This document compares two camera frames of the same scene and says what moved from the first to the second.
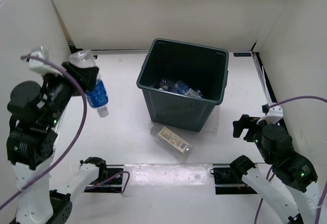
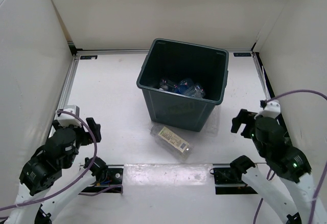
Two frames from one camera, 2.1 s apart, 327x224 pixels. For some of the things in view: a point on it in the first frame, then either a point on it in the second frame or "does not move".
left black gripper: (89, 74) to (96, 128)
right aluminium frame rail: (264, 77) does not move
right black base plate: (226, 182) does not move
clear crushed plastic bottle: (213, 126) does not move
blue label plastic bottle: (97, 96) to (187, 86)
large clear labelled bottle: (172, 141) does not move
